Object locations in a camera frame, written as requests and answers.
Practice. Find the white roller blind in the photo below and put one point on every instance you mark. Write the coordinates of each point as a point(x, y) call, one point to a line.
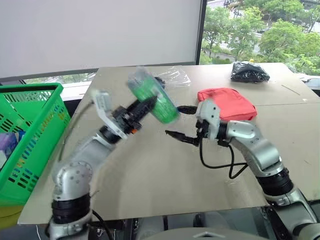
point(100, 32)

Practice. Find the red fabric pouch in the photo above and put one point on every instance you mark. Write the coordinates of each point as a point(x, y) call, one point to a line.
point(232, 100)

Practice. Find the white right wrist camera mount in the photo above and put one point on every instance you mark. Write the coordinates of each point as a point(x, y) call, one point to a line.
point(211, 112)

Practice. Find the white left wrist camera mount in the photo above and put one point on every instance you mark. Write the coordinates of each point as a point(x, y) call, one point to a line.
point(103, 105)

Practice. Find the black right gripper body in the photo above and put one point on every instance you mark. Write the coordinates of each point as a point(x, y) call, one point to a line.
point(202, 130)

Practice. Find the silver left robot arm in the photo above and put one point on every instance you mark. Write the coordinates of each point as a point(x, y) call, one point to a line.
point(72, 175)

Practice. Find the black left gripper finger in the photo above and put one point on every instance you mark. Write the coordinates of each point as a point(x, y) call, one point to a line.
point(148, 103)

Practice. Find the yellow stand under basket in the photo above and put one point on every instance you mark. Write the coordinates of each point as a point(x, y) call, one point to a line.
point(7, 215)

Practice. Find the dark window frame post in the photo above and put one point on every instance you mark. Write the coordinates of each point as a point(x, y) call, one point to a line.
point(201, 30)

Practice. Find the green bottle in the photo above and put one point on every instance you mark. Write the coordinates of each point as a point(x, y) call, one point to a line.
point(162, 105)

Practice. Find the black plastic bag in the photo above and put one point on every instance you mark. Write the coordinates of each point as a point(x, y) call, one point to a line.
point(250, 72)

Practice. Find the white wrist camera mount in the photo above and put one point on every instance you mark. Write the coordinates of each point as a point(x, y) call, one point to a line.
point(211, 112)
point(103, 105)

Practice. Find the clear plastic bag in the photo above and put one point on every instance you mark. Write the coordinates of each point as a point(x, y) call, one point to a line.
point(175, 76)

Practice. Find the purple white package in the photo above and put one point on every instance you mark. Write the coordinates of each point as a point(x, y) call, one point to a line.
point(7, 145)

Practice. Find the grey robot torso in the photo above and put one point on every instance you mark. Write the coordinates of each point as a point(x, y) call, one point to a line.
point(207, 235)

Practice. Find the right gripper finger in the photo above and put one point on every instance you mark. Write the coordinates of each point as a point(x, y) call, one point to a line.
point(187, 109)
point(182, 137)

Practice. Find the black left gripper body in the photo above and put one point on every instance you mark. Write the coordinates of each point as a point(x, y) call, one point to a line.
point(125, 119)

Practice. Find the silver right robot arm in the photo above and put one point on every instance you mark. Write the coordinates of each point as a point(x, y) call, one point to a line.
point(260, 147)

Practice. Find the green plastic basket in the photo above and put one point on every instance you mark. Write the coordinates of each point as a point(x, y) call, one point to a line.
point(37, 140)

